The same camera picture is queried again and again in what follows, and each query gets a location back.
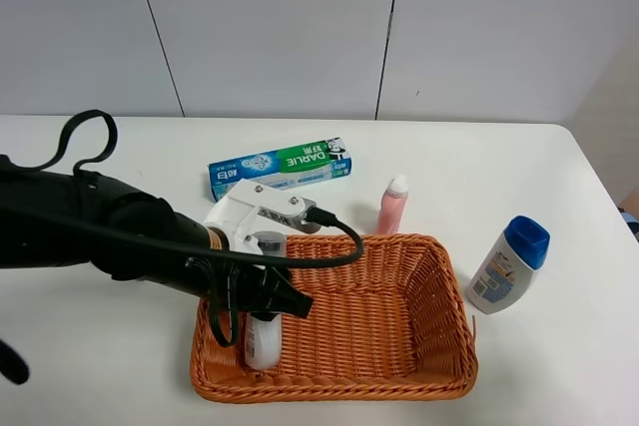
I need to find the orange wicker basket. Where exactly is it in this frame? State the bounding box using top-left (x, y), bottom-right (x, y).
top-left (190, 233), bottom-right (478, 404)

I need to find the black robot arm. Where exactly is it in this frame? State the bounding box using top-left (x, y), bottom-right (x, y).
top-left (1, 156), bottom-right (313, 319)

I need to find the green blue toothpaste box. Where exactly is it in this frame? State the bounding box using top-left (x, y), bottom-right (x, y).
top-left (209, 138), bottom-right (352, 202)

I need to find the black cable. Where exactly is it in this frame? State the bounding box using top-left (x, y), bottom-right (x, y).
top-left (29, 109), bottom-right (364, 347)

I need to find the white bottle with blue cap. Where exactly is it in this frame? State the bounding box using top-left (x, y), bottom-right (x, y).
top-left (465, 215), bottom-right (550, 314)

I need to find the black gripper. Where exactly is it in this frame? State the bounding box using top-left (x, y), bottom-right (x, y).
top-left (187, 257), bottom-right (314, 319)

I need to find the pink bottle with white cap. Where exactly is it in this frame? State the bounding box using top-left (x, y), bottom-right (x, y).
top-left (376, 175), bottom-right (408, 234)

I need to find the white bottle with grey cap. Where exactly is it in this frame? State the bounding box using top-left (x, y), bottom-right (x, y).
top-left (244, 231), bottom-right (287, 370)

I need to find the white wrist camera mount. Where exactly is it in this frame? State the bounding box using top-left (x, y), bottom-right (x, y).
top-left (204, 180), bottom-right (321, 254)

